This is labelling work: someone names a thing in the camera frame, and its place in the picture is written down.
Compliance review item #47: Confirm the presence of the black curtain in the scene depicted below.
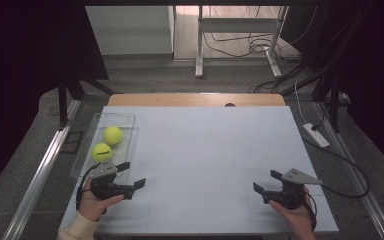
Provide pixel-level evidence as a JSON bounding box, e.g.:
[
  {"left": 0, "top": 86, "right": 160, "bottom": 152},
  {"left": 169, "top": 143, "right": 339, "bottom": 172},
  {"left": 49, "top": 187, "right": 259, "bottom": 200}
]
[
  {"left": 281, "top": 3, "right": 384, "bottom": 183},
  {"left": 0, "top": 3, "right": 110, "bottom": 203}
]

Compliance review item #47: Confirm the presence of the white power cable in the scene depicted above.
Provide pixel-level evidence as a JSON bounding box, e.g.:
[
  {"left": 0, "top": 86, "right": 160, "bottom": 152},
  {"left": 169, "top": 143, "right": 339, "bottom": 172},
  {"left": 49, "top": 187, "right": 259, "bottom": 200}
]
[{"left": 293, "top": 81, "right": 308, "bottom": 125}]

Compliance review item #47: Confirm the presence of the black floor cable bundle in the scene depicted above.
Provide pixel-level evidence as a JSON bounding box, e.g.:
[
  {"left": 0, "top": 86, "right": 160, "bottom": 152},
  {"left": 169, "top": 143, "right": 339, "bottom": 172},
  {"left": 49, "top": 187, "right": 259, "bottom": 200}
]
[{"left": 202, "top": 31, "right": 324, "bottom": 96}]

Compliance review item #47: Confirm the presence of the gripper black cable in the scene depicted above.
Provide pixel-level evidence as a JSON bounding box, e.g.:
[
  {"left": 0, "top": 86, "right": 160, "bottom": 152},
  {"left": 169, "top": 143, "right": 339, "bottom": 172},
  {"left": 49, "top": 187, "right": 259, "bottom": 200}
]
[
  {"left": 75, "top": 164, "right": 107, "bottom": 216},
  {"left": 301, "top": 134, "right": 371, "bottom": 199}
]

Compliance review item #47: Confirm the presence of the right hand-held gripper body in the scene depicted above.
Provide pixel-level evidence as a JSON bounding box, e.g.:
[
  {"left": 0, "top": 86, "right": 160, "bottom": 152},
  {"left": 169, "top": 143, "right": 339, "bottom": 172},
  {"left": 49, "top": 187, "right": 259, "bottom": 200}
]
[{"left": 262, "top": 168, "right": 324, "bottom": 211}]

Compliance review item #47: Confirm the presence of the person's right hand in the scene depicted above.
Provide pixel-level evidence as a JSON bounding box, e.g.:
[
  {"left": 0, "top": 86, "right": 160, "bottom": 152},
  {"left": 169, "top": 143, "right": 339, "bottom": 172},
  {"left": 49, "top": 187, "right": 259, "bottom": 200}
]
[{"left": 268, "top": 186, "right": 316, "bottom": 232}]

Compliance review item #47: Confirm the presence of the aluminium floor rail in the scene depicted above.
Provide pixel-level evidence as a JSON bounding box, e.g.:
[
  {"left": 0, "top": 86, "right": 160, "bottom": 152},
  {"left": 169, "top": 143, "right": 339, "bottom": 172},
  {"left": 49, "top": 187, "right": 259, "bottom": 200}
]
[
  {"left": 1, "top": 99, "right": 83, "bottom": 240},
  {"left": 314, "top": 101, "right": 384, "bottom": 240}
]

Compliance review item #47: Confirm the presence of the white metal stand frame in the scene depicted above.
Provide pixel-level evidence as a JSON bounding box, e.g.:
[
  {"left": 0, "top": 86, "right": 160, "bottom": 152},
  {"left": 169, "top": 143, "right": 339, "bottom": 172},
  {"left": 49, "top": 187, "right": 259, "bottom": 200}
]
[{"left": 194, "top": 5, "right": 289, "bottom": 79}]

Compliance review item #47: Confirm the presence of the black metal stand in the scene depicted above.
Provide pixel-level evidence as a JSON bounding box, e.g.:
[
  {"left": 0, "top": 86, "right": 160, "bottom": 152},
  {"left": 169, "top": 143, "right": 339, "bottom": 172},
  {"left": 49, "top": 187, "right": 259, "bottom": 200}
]
[
  {"left": 311, "top": 71, "right": 343, "bottom": 134},
  {"left": 58, "top": 74, "right": 118, "bottom": 130}
]

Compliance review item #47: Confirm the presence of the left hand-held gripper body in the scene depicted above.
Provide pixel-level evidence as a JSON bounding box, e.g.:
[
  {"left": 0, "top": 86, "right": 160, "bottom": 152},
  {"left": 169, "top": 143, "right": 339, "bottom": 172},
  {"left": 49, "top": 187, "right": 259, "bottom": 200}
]
[{"left": 89, "top": 159, "right": 136, "bottom": 202}]

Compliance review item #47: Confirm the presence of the person's left hand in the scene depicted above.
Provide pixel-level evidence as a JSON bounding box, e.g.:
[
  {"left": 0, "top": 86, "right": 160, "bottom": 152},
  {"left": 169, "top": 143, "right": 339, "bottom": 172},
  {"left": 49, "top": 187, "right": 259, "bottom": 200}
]
[{"left": 78, "top": 179, "right": 125, "bottom": 223}]

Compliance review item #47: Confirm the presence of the white panel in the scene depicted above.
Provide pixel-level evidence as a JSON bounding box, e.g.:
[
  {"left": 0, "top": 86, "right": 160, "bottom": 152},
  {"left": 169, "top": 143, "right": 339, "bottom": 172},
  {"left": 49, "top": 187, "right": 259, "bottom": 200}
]
[{"left": 85, "top": 5, "right": 175, "bottom": 56}]

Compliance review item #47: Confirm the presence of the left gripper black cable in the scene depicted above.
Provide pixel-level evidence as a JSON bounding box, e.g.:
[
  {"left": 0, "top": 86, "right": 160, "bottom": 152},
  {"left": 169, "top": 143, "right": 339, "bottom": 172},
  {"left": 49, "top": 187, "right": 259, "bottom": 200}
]
[{"left": 75, "top": 164, "right": 107, "bottom": 216}]

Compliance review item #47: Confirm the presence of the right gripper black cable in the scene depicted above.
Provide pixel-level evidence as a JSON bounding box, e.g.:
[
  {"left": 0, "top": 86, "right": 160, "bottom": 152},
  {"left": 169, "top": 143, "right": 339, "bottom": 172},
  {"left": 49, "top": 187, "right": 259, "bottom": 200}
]
[{"left": 301, "top": 134, "right": 371, "bottom": 199}]

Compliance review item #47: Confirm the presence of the white power strip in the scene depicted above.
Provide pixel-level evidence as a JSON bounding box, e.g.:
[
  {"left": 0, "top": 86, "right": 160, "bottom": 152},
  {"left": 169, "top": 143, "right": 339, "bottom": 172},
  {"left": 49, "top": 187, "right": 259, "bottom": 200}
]
[{"left": 302, "top": 122, "right": 331, "bottom": 149}]

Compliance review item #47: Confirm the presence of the yellow tennis ball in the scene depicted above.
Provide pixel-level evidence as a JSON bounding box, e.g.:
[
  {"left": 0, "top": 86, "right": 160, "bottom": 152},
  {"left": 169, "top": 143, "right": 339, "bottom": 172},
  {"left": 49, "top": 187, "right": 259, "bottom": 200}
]
[
  {"left": 102, "top": 125, "right": 124, "bottom": 146},
  {"left": 90, "top": 142, "right": 113, "bottom": 164}
]

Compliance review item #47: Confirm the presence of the clear plastic container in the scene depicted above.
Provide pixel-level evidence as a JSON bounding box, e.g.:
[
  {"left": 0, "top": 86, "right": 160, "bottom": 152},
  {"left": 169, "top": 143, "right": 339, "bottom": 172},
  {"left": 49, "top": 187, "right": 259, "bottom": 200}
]
[{"left": 69, "top": 112, "right": 140, "bottom": 184}]

